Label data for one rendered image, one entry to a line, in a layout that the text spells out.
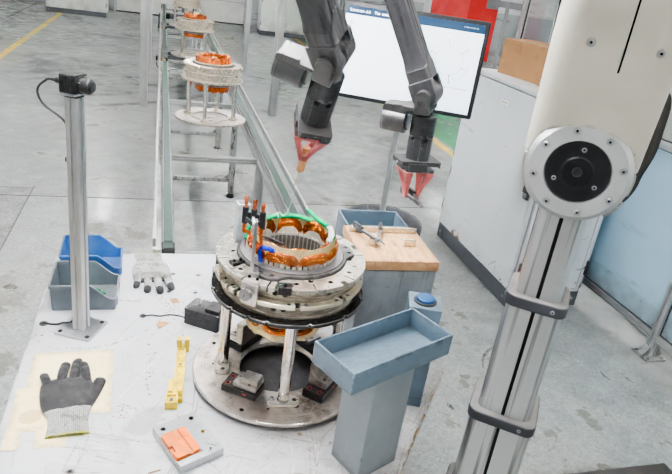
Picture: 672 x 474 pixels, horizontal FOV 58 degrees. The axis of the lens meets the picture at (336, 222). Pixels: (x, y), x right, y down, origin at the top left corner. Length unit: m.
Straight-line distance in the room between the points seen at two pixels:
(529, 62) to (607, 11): 2.95
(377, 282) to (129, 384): 0.59
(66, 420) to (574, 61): 1.11
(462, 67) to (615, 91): 1.31
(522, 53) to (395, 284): 2.68
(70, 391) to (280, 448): 0.45
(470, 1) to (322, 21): 3.94
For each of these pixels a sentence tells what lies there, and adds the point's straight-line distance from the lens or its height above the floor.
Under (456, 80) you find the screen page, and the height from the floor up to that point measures 1.36.
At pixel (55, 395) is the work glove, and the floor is 0.80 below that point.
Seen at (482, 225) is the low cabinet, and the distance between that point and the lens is 3.86.
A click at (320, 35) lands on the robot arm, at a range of 1.02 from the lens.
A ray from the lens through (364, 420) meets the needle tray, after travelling 1.17.
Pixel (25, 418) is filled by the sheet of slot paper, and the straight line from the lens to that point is 1.39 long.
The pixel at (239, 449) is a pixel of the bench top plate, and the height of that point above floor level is 0.78.
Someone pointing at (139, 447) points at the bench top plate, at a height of 0.78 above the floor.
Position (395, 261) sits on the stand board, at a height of 1.06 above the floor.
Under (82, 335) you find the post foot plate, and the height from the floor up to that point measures 0.79.
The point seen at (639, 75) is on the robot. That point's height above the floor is 1.59.
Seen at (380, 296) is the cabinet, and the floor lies 0.97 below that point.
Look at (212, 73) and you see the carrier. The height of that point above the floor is 1.07.
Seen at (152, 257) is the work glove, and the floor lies 0.79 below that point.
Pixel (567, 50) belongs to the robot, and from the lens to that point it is 0.94.
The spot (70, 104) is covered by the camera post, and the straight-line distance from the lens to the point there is 1.39.
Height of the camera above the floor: 1.67
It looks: 23 degrees down
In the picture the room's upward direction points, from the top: 8 degrees clockwise
